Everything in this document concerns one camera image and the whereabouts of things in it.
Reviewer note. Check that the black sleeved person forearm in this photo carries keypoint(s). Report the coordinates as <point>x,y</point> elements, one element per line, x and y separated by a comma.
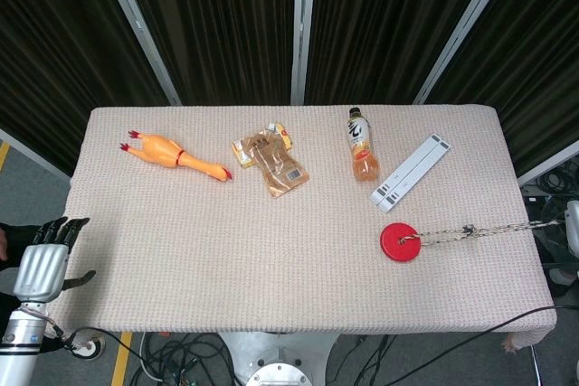
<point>18,234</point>

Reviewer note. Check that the orange rubber chicken toy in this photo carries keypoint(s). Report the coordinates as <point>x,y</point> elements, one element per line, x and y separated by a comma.
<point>158,148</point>

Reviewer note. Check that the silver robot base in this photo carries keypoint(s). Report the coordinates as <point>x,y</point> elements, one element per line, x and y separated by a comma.
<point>276,354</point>

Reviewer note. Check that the orange drink bottle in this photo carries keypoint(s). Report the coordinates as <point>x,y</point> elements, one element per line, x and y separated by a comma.
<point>364,164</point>

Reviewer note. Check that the white shoe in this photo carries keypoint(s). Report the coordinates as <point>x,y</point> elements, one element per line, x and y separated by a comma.
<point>563,279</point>

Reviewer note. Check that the white folding stand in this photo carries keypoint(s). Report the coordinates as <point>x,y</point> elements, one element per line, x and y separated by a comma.
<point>407,176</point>

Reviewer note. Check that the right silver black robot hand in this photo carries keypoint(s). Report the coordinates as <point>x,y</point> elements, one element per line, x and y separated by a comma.
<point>574,232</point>

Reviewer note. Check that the black white sneaker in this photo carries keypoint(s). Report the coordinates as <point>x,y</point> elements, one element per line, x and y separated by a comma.
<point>88,346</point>

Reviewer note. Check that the grey partition frame post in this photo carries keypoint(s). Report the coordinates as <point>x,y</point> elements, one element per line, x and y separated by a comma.
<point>549,162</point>
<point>466,29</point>
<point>303,29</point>
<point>135,24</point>
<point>31,153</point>

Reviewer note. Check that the red disc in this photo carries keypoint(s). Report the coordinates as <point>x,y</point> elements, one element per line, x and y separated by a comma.
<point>398,252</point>

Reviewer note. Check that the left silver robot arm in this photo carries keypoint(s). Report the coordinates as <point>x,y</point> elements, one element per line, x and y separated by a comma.
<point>18,341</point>

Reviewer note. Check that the brown clear snack bag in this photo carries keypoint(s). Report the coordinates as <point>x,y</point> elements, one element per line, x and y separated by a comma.
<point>280,169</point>

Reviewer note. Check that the black pleated curtain panel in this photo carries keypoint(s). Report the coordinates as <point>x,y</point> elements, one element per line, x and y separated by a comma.
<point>534,51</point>
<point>389,24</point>
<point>54,42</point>
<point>212,24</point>

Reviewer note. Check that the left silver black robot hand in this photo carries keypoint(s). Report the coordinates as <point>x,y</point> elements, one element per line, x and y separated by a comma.
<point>40,270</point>

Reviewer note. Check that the yellow snack packet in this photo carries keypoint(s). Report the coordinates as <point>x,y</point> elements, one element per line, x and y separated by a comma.
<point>286,137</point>

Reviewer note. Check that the pink woven tablecloth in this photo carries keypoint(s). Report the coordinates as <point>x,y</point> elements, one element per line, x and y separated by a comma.
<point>271,268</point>

